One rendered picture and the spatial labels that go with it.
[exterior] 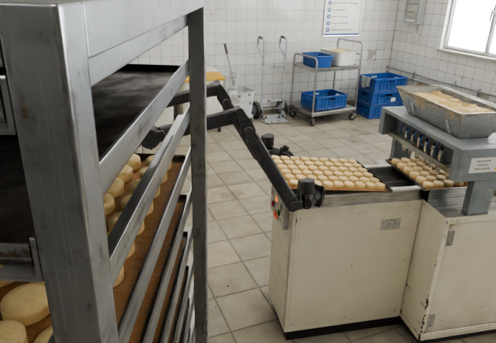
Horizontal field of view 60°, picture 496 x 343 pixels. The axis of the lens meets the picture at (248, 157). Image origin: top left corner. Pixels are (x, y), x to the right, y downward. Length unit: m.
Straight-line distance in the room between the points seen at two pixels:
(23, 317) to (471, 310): 2.44
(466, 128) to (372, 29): 5.20
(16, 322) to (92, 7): 0.35
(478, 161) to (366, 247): 0.68
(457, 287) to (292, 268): 0.86
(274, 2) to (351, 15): 1.30
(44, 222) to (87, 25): 0.11
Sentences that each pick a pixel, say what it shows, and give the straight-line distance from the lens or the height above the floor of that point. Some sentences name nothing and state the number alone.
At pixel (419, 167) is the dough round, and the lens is 2.55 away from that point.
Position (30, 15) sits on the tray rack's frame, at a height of 1.81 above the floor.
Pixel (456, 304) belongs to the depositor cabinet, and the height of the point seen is 0.30.
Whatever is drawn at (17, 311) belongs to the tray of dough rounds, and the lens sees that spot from 0.53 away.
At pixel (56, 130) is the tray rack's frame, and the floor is 1.76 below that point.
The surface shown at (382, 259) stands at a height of 0.50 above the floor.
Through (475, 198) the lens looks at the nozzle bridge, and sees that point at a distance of 2.28.
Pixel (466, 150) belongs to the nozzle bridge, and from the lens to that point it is 2.13.
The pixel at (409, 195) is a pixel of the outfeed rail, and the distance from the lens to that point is 2.33.
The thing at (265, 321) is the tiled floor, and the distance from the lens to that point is 2.70.
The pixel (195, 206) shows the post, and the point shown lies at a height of 1.39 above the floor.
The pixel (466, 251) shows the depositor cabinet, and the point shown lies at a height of 0.63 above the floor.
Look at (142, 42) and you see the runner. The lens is 0.49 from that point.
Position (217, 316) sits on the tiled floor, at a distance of 2.73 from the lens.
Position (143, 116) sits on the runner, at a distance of 0.49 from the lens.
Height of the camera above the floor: 1.83
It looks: 22 degrees down
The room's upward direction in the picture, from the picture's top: 2 degrees clockwise
